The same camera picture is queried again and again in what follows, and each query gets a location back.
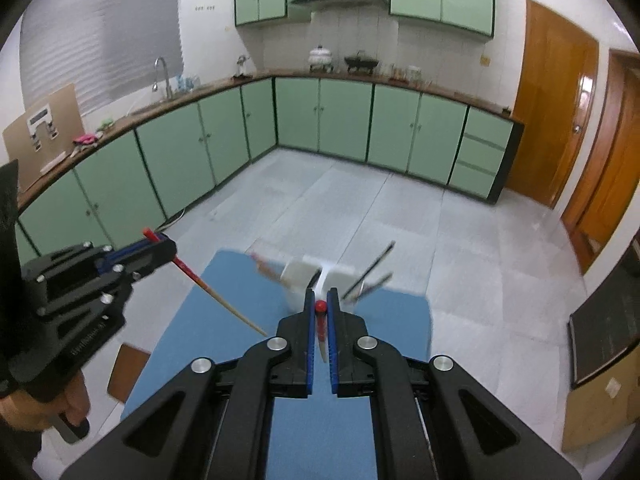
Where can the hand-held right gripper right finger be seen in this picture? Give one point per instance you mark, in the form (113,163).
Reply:
(332,355)

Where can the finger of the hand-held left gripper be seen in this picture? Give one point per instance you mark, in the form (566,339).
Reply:
(161,257)
(132,250)

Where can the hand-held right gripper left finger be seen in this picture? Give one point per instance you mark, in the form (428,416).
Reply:
(310,355)

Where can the white utensil with red knob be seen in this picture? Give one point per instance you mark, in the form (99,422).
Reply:
(322,340)

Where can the red wooden chopstick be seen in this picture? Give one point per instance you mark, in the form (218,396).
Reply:
(210,287)

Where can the white double utensil holder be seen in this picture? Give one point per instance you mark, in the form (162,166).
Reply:
(300,280)

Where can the person's left forearm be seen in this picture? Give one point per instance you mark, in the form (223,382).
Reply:
(22,410)

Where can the person's left hand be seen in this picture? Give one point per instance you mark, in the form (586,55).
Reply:
(75,402)

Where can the black chopstick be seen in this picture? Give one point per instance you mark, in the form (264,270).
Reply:
(376,283)
(372,266)

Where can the orange and white utensil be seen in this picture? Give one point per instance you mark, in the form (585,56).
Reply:
(265,267)

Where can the blue mat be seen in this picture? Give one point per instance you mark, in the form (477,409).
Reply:
(200,360)

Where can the pink cloth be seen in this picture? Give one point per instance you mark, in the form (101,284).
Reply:
(85,138)

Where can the green cloth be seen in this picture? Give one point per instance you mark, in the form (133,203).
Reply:
(106,122)

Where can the leaning cardboard sheet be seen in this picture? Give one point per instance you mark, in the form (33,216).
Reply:
(67,110)

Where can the white foam piece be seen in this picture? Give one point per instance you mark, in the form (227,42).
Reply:
(37,117)

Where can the clear plastic container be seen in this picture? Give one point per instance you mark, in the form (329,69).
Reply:
(186,82)

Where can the metal faucet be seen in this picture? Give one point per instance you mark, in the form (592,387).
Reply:
(164,67)

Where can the small figurine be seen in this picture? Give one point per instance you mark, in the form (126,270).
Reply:
(242,66)

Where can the grey window blind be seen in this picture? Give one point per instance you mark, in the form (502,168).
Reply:
(100,35)

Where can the green lower kitchen cabinets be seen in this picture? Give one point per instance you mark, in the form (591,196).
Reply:
(345,115)

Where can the white lidded pot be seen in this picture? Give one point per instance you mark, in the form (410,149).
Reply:
(321,56)

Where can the flat cardboard sheet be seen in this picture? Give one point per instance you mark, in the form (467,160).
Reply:
(595,410)

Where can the black board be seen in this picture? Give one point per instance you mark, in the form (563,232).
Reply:
(605,330)

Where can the white patterned jar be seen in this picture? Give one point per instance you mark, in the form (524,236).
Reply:
(413,74)

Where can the wooden door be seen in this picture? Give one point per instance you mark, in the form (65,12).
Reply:
(615,185)
(550,105)

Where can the wall switch panel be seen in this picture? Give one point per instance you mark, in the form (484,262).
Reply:
(204,8)

